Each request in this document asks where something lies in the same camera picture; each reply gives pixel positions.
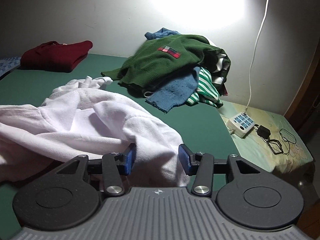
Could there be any black charger adapter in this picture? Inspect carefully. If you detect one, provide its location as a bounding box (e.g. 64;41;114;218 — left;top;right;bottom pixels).
257;125;271;140

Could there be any blue white patterned cloth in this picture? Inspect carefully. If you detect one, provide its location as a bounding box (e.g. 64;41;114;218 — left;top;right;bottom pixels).
0;57;21;77

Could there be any dark green knit sweater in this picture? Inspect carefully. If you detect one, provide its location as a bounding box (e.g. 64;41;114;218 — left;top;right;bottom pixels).
101;35;231;97

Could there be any white polo shirt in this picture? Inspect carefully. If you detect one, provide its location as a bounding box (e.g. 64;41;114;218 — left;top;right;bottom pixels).
1;77;189;186

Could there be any folded dark red sweater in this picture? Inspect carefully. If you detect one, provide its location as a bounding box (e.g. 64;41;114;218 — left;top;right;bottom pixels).
20;41;93;73

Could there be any blue knit garment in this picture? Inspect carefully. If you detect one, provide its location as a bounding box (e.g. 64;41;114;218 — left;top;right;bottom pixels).
144;27;201;114

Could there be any green white striped shirt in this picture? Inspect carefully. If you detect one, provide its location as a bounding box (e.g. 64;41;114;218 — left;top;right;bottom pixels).
185;57;231;108

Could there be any white power strip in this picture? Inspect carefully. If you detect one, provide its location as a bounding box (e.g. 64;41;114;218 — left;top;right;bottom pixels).
227;112;255;138

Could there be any white power cord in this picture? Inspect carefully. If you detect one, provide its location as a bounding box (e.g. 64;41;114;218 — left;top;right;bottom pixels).
245;0;272;113

